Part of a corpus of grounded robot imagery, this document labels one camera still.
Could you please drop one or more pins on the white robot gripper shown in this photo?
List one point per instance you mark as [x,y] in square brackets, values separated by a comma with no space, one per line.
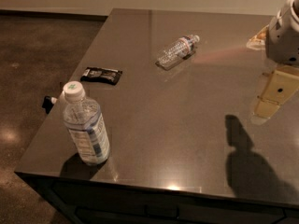
[282,40]

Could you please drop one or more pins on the black snack packet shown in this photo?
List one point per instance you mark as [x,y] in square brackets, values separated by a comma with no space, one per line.
[102,75]

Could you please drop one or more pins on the black and white floor object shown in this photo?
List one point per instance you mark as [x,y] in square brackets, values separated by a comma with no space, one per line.
[48,103]

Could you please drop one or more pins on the clear crushed plastic bottle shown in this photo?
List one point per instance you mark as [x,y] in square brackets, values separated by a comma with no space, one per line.
[177,52]

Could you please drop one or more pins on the blue label plastic water bottle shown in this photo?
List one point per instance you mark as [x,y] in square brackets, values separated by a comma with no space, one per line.
[83,119]

